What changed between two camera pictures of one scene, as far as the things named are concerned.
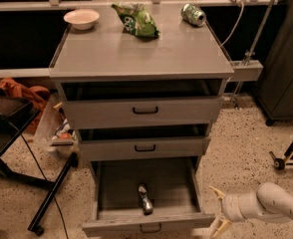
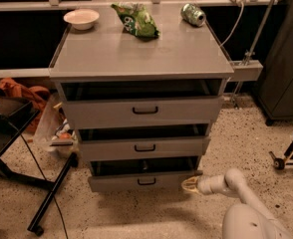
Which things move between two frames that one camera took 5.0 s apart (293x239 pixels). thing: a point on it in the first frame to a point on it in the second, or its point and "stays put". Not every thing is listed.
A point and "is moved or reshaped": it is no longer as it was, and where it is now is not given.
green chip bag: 136,20 stays put
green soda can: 193,15 stays put
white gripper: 229,206 to 203,185
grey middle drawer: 148,147 stays put
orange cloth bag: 35,95 stays put
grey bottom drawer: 150,196 is moved or reshaped
